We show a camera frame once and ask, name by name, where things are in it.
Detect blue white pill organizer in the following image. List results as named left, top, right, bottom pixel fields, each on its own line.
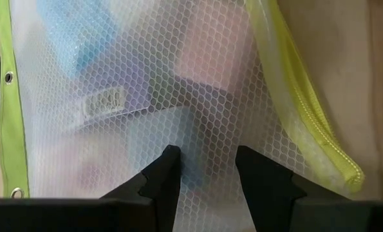
left=36, top=0, right=185, bottom=133

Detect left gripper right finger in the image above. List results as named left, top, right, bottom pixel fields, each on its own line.
left=235, top=145, right=350, bottom=232

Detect clear mesh pouch green edge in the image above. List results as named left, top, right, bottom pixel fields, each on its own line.
left=0, top=0, right=366, bottom=232

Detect pink card box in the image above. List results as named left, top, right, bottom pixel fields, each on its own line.
left=174, top=9, right=254, bottom=92

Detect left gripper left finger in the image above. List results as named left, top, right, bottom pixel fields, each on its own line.
left=100, top=144, right=182, bottom=232

